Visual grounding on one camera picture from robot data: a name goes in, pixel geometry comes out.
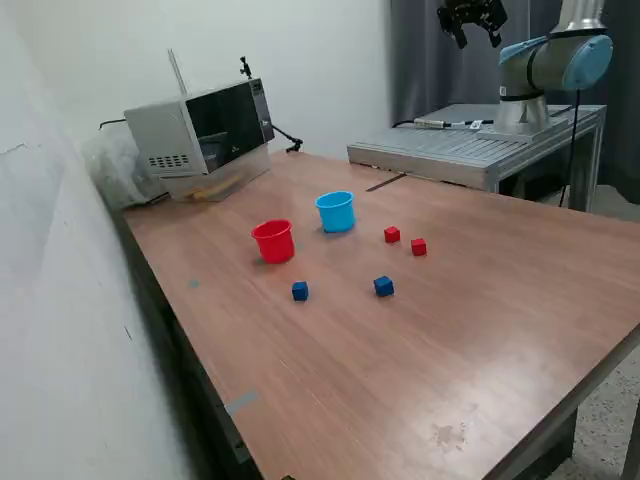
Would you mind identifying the dark grey curtain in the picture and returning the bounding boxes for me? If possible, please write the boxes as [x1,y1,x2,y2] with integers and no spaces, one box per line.
[388,0,640,205]

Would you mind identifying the aluminium robot stand table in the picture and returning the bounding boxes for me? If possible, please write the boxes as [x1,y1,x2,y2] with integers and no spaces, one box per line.
[346,103,608,212]

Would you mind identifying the black cable hanging from arm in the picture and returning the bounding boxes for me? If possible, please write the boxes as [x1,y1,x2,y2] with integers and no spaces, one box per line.
[558,88,581,208]

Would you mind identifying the long grey tape strip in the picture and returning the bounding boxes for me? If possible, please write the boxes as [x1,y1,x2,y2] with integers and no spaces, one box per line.
[224,390,259,416]

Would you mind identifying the red plastic cup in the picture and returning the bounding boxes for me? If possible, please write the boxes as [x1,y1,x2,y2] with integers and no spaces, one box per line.
[251,218,297,265]

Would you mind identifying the clear acrylic riser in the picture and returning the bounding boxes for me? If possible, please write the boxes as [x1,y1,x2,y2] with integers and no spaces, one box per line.
[159,148,273,204]

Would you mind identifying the clear plastic bag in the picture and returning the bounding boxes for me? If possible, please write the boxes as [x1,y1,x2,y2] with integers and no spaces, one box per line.
[82,130,169,211]

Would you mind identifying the dark flat strip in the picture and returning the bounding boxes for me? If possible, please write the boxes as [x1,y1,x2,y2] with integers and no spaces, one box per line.
[365,172,407,193]

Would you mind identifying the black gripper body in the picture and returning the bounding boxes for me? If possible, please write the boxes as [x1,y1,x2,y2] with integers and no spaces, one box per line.
[437,0,509,32]

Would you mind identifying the wooden sticks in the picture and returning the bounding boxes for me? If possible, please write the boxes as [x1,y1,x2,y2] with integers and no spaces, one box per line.
[182,173,246,201]

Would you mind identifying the dark metal table frame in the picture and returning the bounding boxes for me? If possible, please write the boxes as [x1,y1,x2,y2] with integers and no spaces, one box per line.
[118,207,640,480]

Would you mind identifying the blue plastic cup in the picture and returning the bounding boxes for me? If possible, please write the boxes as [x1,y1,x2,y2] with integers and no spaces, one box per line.
[314,190,357,234]

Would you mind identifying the thin white rod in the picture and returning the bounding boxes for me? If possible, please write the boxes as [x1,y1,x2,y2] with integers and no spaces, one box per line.
[167,48,189,96]

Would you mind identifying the silver microwave oven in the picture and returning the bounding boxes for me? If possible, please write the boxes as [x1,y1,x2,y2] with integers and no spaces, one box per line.
[123,77,277,177]

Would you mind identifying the silver connector with cable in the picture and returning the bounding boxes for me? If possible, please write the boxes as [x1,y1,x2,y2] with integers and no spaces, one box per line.
[392,117,496,132]

